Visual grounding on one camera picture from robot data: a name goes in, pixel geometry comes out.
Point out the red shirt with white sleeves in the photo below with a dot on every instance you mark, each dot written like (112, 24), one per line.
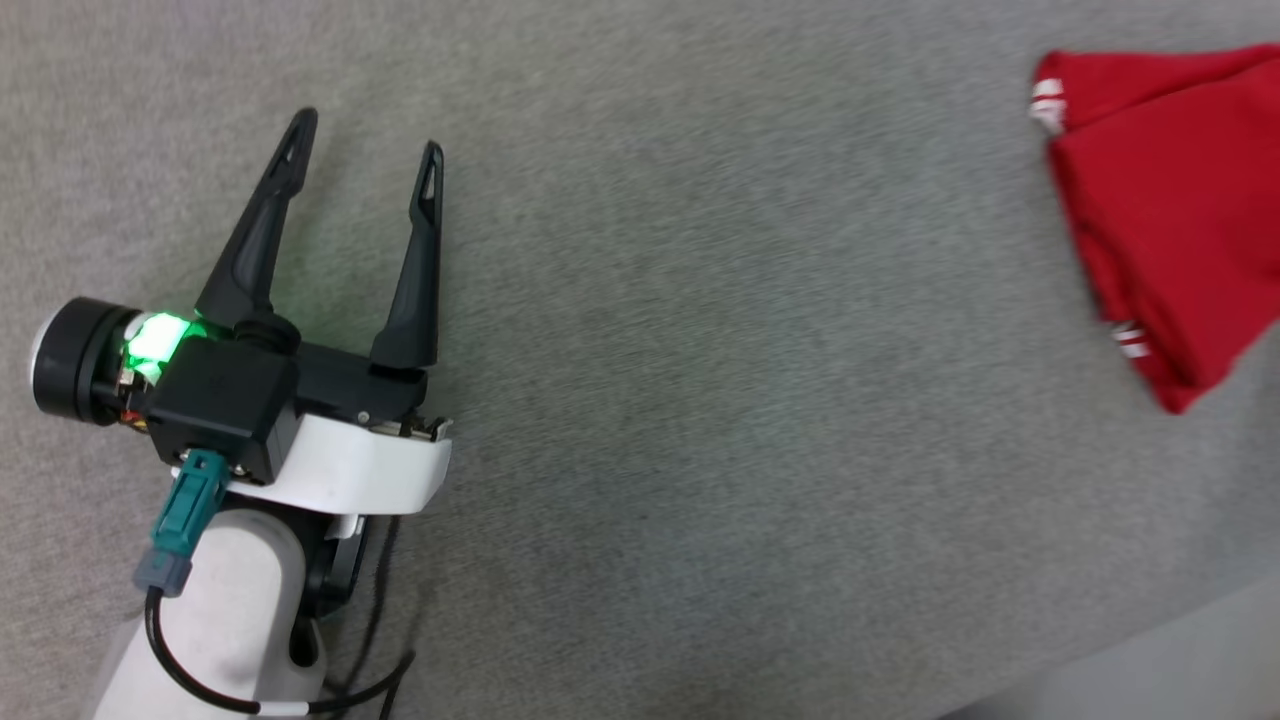
(1170, 210)

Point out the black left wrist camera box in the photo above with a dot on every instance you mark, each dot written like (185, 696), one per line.
(215, 400)

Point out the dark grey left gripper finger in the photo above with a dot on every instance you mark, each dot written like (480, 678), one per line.
(415, 275)
(255, 235)

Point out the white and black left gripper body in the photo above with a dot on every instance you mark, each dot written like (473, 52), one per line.
(370, 450)

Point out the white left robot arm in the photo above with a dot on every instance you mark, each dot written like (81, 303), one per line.
(230, 620)

